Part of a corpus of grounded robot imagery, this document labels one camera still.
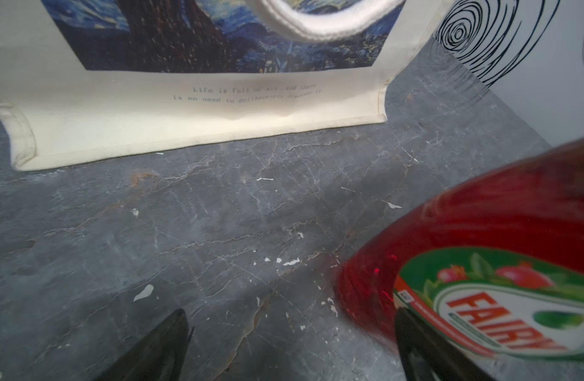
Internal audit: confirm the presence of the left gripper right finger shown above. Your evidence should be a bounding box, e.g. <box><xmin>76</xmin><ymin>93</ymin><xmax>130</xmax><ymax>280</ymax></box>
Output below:
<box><xmin>394</xmin><ymin>308</ymin><xmax>493</xmax><ymax>381</ymax></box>

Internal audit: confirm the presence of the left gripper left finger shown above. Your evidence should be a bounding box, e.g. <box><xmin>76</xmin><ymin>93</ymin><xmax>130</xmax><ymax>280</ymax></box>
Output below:
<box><xmin>97</xmin><ymin>309</ymin><xmax>194</xmax><ymax>381</ymax></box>

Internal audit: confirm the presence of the canvas starry night tote bag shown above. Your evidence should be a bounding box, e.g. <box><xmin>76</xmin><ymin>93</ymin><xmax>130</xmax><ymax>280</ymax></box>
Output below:
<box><xmin>0</xmin><ymin>1</ymin><xmax>452</xmax><ymax>171</ymax></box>

